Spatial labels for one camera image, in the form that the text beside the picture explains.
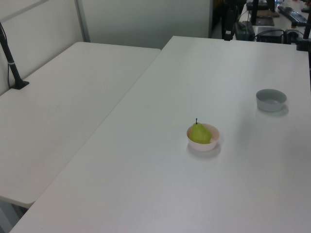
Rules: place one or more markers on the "green pear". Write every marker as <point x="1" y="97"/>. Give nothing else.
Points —
<point x="199" y="136"/>

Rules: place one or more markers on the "pink bowl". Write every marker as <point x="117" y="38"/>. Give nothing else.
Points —
<point x="204" y="147"/>

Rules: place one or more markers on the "grey bowl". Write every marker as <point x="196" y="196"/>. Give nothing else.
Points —
<point x="268" y="106"/>

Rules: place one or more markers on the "dark device with green part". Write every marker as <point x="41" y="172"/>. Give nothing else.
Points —
<point x="245" y="30"/>

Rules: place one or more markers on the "black box device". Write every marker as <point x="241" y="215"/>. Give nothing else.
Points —
<point x="269" y="35"/>

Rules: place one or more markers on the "black monitor stand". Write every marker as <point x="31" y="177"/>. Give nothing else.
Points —
<point x="255" y="12"/>

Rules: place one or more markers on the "black clamp pole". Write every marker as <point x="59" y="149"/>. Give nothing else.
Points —
<point x="305" y="36"/>

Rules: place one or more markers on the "black keyboard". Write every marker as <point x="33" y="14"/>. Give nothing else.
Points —
<point x="292" y="14"/>

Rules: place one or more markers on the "grey metal partition post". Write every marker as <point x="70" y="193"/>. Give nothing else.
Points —
<point x="83" y="21"/>

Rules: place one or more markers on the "black tripod stand post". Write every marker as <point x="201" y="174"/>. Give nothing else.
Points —
<point x="228" y="21"/>

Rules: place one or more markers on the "black camera stand pole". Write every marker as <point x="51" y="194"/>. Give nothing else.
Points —
<point x="12" y="68"/>

